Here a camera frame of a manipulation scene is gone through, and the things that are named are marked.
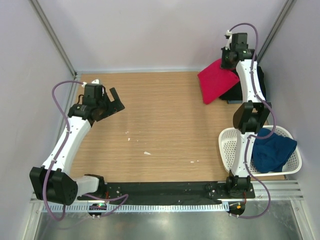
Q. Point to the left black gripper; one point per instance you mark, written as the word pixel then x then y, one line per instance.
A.
pixel 118 106

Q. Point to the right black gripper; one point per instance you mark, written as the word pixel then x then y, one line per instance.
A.
pixel 223 65

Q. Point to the red t shirt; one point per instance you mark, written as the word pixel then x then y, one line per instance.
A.
pixel 215 81

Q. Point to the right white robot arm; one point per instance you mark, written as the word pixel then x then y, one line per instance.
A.
pixel 249 118

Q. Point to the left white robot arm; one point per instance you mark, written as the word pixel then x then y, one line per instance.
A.
pixel 51 182

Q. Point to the folded black t shirt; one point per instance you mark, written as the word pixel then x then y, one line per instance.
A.
pixel 235 93

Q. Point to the folded grey t shirt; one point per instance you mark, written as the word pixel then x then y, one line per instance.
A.
pixel 234 101

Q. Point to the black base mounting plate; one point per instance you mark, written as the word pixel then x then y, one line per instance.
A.
pixel 169 193

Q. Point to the blue t shirt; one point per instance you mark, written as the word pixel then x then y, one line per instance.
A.
pixel 272 153

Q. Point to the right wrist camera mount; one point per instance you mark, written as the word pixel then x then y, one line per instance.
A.
pixel 228 36

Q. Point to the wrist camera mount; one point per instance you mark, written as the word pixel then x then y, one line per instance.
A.
pixel 228 36
pixel 93 88

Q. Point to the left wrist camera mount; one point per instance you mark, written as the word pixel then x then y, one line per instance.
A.
pixel 93 88

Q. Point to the right aluminium corner post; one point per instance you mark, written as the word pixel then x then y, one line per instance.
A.
pixel 275 28

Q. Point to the aluminium corner post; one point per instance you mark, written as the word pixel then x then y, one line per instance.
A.
pixel 52 35
pixel 275 28

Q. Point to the white slotted cable duct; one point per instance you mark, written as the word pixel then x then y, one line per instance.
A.
pixel 99 207

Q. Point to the left aluminium corner post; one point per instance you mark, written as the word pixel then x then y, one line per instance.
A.
pixel 52 35

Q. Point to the aluminium front rail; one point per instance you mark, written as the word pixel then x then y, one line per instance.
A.
pixel 278 189

